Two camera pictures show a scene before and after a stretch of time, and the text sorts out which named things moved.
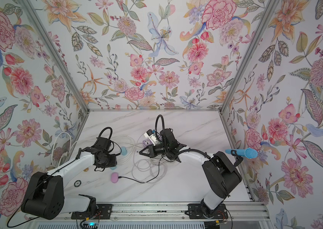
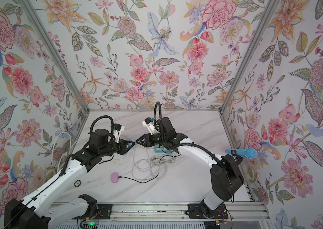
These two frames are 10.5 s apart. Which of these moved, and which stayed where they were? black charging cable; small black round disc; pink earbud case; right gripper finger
Moved: right gripper finger
Stayed: small black round disc; pink earbud case; black charging cable
